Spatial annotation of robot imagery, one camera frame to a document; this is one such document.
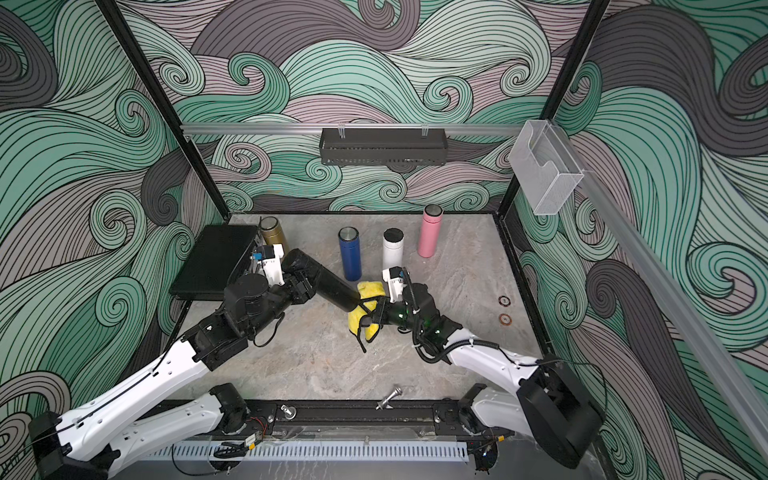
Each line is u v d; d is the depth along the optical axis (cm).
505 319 91
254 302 51
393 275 74
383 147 98
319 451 70
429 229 95
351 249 89
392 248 86
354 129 94
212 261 99
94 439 40
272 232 88
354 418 74
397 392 76
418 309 59
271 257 61
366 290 76
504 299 95
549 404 40
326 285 74
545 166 78
